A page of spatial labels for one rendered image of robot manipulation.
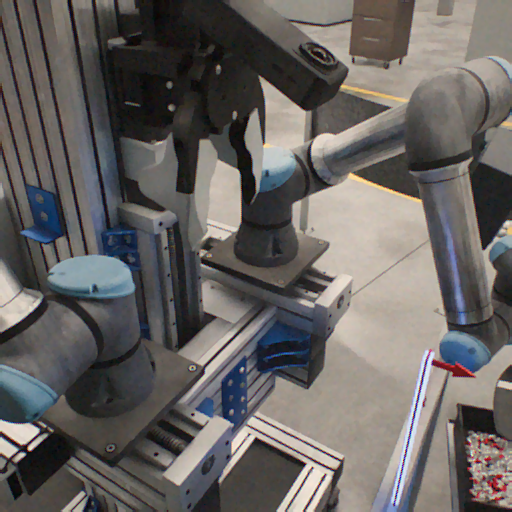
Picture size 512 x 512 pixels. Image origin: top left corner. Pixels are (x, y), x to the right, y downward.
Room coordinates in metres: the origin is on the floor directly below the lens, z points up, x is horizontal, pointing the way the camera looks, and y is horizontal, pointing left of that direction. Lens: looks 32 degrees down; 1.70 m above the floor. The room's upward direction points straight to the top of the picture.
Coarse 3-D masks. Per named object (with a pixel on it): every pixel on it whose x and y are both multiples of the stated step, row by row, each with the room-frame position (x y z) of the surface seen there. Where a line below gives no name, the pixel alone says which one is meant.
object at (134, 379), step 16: (128, 352) 0.61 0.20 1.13; (144, 352) 0.64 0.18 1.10; (96, 368) 0.58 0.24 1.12; (112, 368) 0.59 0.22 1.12; (128, 368) 0.60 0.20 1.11; (144, 368) 0.62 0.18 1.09; (80, 384) 0.58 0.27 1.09; (96, 384) 0.58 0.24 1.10; (112, 384) 0.58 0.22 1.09; (128, 384) 0.59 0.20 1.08; (144, 384) 0.60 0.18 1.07; (80, 400) 0.57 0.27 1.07; (96, 400) 0.57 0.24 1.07; (112, 400) 0.58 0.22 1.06; (128, 400) 0.58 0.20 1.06; (144, 400) 0.60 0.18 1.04; (96, 416) 0.56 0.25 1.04
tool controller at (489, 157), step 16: (496, 128) 1.27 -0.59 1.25; (496, 144) 1.17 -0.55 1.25; (480, 160) 1.07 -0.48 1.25; (496, 160) 1.08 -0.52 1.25; (480, 176) 1.06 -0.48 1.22; (496, 176) 1.04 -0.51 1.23; (480, 192) 1.05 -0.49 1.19; (496, 192) 1.04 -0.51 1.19; (480, 208) 1.05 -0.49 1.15; (496, 208) 1.03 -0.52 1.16; (480, 224) 1.05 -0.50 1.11; (496, 224) 1.03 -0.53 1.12
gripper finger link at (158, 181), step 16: (208, 144) 0.37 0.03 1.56; (176, 160) 0.37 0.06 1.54; (208, 160) 0.37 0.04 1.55; (144, 176) 0.38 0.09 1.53; (160, 176) 0.38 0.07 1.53; (176, 176) 0.37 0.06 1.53; (208, 176) 0.37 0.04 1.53; (144, 192) 0.38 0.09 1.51; (160, 192) 0.37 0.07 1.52; (176, 192) 0.36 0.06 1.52; (208, 192) 0.37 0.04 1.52; (176, 208) 0.36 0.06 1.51; (192, 208) 0.35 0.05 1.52; (208, 208) 0.36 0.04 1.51; (192, 224) 0.35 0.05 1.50; (192, 240) 0.36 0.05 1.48
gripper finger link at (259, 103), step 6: (258, 78) 0.43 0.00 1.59; (258, 84) 0.43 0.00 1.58; (258, 90) 0.43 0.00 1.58; (258, 96) 0.43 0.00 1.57; (264, 96) 0.44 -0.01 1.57; (258, 102) 0.43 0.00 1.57; (264, 102) 0.44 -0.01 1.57; (252, 108) 0.43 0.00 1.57; (258, 108) 0.43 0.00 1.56; (264, 108) 0.44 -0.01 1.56; (246, 114) 0.42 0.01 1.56; (258, 114) 0.43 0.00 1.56; (264, 114) 0.44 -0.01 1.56; (264, 120) 0.44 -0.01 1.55; (264, 126) 0.44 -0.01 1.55; (264, 132) 0.44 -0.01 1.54; (264, 138) 0.44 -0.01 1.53; (264, 144) 0.44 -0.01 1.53
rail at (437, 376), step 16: (432, 368) 0.85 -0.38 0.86; (432, 384) 0.81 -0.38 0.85; (432, 400) 0.76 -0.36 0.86; (432, 416) 0.78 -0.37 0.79; (416, 432) 0.68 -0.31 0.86; (400, 448) 0.64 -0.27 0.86; (416, 448) 0.64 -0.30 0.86; (416, 464) 0.66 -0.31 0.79; (384, 480) 0.58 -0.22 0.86; (384, 496) 0.55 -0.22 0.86; (400, 496) 0.55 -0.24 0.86
